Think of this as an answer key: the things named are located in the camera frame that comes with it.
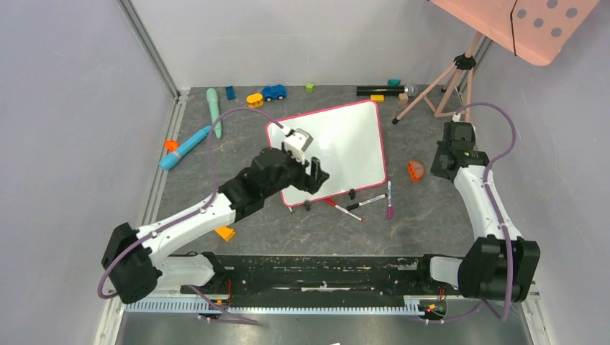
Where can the orange wedge block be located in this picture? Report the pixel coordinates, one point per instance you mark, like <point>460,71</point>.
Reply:
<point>225,232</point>

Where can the orange small toy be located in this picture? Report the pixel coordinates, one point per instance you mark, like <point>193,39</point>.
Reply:
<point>171,145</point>

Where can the red whiteboard marker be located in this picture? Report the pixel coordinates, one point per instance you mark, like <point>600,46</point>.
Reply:
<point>344,210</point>

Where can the pink perforated panel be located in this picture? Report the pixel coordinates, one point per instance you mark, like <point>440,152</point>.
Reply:
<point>533,30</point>

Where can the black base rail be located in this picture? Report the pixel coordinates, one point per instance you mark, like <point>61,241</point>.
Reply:
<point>297,281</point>

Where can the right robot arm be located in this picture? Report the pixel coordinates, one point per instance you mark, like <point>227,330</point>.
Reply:
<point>500,262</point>

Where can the yellow oval toy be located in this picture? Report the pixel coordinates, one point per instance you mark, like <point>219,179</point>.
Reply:
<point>255,100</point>

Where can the dark blue block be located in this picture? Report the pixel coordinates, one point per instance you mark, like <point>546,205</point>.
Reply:
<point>230,93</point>

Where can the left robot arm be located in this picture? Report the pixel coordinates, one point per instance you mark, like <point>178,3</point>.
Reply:
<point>137,261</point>

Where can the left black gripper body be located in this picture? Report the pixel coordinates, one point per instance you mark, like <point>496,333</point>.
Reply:
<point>306,182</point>

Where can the orange semicircle toy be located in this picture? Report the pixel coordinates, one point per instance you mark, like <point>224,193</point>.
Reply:
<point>416,170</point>

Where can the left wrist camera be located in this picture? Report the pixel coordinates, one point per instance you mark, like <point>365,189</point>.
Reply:
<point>296,143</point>

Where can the blue toy crayon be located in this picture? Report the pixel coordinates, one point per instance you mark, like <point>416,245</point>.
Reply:
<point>171,159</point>

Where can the pink tripod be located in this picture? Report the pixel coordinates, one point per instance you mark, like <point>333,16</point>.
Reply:
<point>461,64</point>

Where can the pink framed whiteboard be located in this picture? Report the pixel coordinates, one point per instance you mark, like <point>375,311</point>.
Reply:
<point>348,141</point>

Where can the black rainbow marker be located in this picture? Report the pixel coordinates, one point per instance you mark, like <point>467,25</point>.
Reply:
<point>366,202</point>

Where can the blue toy car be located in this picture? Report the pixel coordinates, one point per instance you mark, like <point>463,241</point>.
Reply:
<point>277,92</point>

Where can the wooden cube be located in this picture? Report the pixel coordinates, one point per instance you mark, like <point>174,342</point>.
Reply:
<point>403,98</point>

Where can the yellow block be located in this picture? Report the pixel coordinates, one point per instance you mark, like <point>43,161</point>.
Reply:
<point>377,98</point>

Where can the mint green toy stick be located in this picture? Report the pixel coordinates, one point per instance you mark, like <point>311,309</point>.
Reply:
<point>212,99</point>

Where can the magenta whiteboard marker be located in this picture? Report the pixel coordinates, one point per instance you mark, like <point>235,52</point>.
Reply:
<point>389,200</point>

